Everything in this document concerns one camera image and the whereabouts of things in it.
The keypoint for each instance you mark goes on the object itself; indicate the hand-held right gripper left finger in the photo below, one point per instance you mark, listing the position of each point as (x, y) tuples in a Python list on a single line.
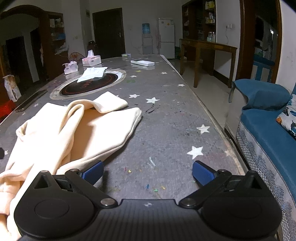
[(94, 172)]

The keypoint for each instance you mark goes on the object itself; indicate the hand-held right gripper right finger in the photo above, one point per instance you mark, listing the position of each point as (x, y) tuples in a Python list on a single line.
[(203, 172)]

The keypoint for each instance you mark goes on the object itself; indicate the cream garment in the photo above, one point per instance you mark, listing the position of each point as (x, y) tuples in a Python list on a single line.
[(69, 139)]

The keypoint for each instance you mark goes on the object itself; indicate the grey star tablecloth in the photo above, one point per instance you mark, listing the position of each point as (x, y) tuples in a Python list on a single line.
[(166, 129)]

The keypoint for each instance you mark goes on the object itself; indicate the round built-in induction cooker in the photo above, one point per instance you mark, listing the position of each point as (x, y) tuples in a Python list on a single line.
[(92, 87)]

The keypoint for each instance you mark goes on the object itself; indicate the dark smartphone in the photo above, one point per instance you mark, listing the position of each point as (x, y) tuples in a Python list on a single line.
[(32, 100)]

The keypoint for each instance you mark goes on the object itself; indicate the white tissue sheet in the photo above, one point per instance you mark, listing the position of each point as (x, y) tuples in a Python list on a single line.
[(92, 73)]

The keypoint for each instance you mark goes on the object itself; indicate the butterfly print cushion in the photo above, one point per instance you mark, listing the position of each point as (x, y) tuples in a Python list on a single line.
[(288, 118)]

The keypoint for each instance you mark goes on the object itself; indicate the small white tissue pack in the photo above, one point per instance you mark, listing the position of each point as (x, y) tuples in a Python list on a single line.
[(70, 68)]

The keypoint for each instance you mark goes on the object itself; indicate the red plastic stool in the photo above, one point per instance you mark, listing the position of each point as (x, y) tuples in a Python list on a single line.
[(5, 110)]

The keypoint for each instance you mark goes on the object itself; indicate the pink tissue box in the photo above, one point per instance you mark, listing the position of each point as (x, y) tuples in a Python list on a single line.
[(92, 60)]

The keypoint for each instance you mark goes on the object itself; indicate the covered floor fan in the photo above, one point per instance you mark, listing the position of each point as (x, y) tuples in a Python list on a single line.
[(75, 57)]

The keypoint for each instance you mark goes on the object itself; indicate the printed paper bag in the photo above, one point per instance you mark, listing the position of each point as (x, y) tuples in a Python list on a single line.
[(11, 89)]

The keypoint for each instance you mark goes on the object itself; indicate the white remote control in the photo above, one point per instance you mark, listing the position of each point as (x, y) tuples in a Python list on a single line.
[(142, 62)]

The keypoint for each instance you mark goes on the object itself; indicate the small green white packet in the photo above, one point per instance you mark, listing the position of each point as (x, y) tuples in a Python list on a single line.
[(126, 55)]

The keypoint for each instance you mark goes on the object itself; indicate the blue wooden chair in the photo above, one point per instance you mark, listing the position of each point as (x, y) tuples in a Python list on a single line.
[(263, 63)]

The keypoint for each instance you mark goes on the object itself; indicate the dark wooden side table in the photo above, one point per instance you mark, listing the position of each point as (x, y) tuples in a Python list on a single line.
[(208, 45)]

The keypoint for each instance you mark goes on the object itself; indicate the wooden shelf beside archway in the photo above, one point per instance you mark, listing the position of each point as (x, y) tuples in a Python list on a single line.
[(54, 46)]

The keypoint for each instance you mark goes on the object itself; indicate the glass jar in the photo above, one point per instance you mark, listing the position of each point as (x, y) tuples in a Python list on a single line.
[(211, 37)]

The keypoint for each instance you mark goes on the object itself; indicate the dark wooden door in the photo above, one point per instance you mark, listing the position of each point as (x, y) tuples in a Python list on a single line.
[(108, 34)]

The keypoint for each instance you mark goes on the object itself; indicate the white refrigerator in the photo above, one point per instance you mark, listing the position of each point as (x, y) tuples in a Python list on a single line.
[(166, 34)]

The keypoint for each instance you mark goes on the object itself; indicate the water dispenser with blue bottle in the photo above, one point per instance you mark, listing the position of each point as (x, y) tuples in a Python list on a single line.
[(146, 39)]

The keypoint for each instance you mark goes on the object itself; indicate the tall wooden shelf cabinet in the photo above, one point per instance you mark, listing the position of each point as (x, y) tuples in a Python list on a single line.
[(196, 27)]

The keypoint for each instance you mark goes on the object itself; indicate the white wall socket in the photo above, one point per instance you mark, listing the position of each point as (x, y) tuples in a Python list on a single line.
[(229, 26)]

